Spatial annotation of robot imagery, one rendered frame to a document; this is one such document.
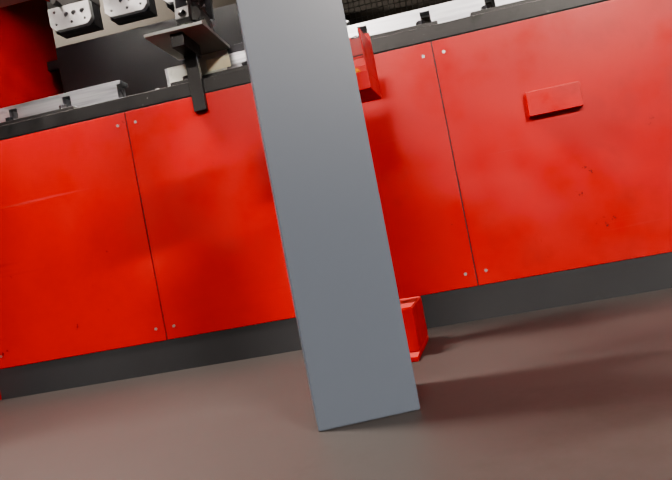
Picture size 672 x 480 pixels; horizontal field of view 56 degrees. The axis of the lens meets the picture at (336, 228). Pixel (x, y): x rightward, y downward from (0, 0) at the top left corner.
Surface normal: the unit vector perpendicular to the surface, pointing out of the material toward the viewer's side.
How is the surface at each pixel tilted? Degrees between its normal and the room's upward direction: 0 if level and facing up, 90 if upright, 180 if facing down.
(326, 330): 90
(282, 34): 90
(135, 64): 90
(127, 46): 90
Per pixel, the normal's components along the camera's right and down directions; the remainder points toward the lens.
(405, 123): -0.14, 0.01
